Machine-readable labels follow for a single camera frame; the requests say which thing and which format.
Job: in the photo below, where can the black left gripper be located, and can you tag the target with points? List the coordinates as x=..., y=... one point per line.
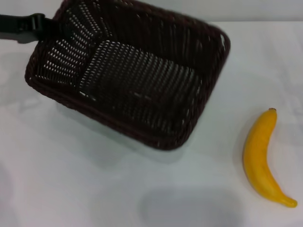
x=14, y=27

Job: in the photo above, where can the yellow banana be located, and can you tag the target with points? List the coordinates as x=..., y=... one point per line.
x=255, y=160

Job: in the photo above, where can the dark brown woven basket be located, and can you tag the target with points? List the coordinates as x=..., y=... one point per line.
x=142, y=82

